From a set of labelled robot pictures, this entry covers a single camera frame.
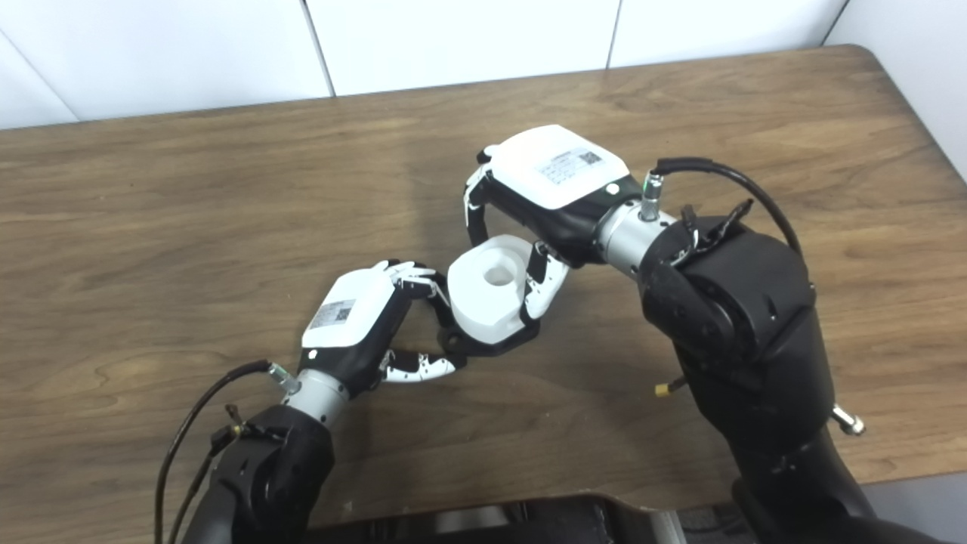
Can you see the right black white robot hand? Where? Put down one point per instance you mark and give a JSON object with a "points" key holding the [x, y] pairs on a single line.
{"points": [[551, 166]]}

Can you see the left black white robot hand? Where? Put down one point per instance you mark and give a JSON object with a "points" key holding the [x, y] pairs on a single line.
{"points": [[347, 317]]}

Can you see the round white piece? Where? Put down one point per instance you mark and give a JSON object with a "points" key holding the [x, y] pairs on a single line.
{"points": [[480, 306]]}

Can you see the black flanged holder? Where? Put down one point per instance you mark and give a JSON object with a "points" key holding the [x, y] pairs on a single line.
{"points": [[491, 347]]}

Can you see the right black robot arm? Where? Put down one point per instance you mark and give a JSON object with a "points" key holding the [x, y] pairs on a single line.
{"points": [[755, 332]]}

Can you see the black robot torso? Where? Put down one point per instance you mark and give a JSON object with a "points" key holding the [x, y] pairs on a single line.
{"points": [[529, 521]]}

